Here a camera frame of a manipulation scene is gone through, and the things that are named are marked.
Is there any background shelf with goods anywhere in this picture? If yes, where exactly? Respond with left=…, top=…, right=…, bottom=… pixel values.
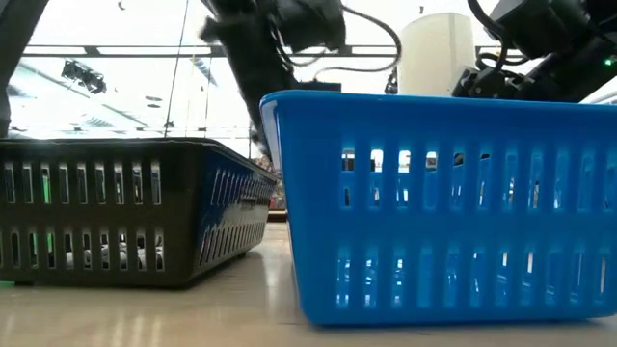
left=263, top=154, right=289, bottom=223

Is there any black plastic basket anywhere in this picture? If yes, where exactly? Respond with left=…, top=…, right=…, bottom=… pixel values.
left=0, top=137, right=281, bottom=289

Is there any black left camera cable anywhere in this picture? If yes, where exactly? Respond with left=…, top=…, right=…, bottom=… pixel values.
left=311, top=3, right=403, bottom=82

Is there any small black background object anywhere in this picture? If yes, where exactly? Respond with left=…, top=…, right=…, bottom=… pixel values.
left=384, top=66, right=399, bottom=95

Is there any blue plastic basket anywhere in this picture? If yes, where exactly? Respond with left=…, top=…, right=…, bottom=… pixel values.
left=258, top=89, right=617, bottom=328

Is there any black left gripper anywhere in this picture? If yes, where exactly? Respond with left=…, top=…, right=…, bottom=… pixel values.
left=199, top=0, right=301, bottom=155

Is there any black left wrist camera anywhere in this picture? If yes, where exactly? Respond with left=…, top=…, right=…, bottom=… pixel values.
left=272, top=0, right=348, bottom=54

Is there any dark ceiling fixture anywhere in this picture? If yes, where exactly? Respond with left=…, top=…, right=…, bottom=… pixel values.
left=61, top=59, right=108, bottom=95

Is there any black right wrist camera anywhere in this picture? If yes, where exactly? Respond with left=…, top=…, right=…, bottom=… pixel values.
left=451, top=66, right=531, bottom=101

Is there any white shade wooden base lamp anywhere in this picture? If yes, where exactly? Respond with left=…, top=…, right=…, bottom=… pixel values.
left=397, top=12, right=477, bottom=97

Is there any black overhead beam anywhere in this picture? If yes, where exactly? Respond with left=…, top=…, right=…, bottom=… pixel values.
left=21, top=43, right=399, bottom=60

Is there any thin hanging cable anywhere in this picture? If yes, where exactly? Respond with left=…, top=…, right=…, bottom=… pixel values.
left=164, top=0, right=189, bottom=140

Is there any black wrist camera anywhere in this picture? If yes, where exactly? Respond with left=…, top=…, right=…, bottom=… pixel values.
left=451, top=66, right=531, bottom=101
left=272, top=0, right=348, bottom=54

